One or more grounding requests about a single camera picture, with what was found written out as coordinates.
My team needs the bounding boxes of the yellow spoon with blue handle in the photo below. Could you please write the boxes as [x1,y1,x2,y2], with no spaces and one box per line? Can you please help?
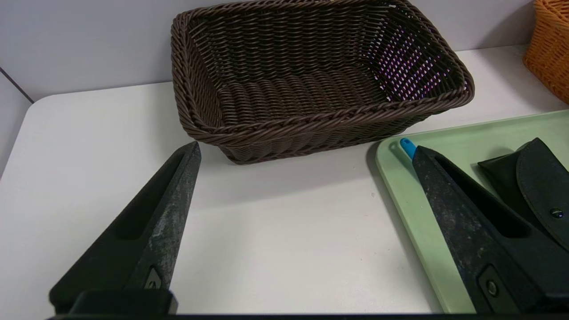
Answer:
[400,138,417,160]

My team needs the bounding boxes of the light green plastic tray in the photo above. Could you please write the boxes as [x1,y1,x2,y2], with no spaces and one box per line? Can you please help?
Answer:
[376,110,569,314]

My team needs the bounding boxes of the dark brown wicker basket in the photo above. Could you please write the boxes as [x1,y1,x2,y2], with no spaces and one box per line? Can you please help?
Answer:
[171,0,475,165]

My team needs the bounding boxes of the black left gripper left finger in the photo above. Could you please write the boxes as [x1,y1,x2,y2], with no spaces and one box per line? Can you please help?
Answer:
[49,141,202,314]

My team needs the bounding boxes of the black folded pouch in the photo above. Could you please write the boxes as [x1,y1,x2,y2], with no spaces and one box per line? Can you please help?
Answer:
[478,138,569,252]

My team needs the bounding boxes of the orange wicker basket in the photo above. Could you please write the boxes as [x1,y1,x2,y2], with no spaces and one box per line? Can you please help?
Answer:
[523,0,569,105]

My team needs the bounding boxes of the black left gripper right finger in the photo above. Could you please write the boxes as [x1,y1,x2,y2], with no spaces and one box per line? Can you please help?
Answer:
[412,146,569,314]

